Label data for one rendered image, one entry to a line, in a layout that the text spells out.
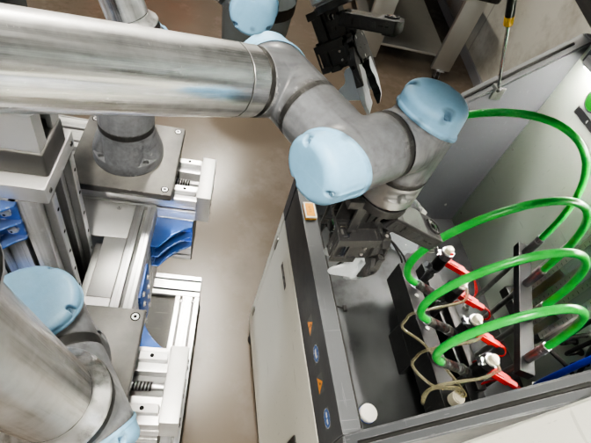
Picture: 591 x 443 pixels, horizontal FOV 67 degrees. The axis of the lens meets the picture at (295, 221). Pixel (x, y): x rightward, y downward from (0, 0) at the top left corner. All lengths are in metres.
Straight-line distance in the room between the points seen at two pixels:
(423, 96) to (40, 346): 0.41
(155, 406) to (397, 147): 0.60
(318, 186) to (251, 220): 1.90
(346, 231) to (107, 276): 0.57
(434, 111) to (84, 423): 0.47
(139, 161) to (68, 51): 0.67
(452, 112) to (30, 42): 0.37
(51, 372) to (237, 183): 2.11
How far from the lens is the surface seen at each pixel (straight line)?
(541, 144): 1.26
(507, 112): 0.89
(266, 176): 2.55
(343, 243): 0.61
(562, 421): 0.86
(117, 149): 1.02
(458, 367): 0.91
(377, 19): 0.88
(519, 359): 0.99
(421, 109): 0.48
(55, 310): 0.62
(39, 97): 0.38
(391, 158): 0.46
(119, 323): 0.86
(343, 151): 0.42
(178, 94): 0.41
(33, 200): 0.79
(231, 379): 1.92
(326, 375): 0.99
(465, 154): 1.29
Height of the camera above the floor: 1.81
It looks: 50 degrees down
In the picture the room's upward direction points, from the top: 20 degrees clockwise
